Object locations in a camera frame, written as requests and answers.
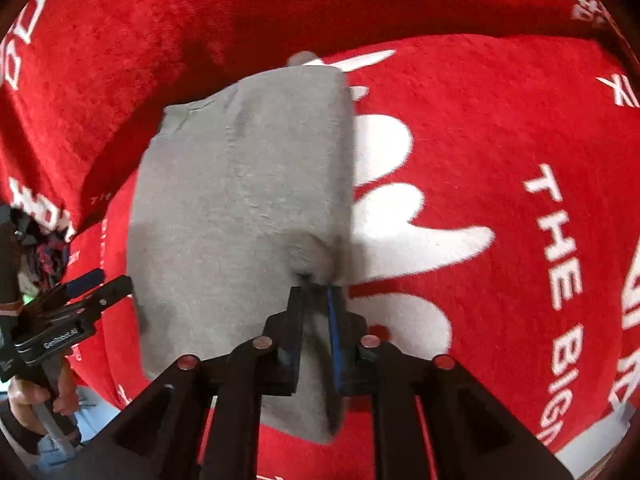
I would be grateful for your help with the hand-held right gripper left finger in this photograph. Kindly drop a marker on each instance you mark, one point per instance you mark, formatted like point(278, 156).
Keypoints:
point(298, 332)

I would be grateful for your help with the red printed blanket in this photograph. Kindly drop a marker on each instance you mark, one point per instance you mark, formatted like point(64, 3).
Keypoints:
point(500, 135)

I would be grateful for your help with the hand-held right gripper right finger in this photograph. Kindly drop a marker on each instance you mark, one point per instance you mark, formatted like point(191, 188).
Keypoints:
point(334, 342)

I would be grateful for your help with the grey small garment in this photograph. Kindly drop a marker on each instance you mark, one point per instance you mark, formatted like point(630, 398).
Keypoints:
point(225, 210)

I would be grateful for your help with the dark cloth pile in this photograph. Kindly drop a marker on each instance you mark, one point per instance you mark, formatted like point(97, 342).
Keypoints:
point(42, 250)

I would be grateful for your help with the person's left forearm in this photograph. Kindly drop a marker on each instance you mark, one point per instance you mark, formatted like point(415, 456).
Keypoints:
point(17, 430)

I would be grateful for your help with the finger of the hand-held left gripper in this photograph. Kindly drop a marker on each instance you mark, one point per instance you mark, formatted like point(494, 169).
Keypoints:
point(112, 292)
point(85, 280)

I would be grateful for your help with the person's left hand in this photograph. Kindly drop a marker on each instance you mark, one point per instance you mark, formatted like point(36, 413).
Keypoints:
point(62, 385)

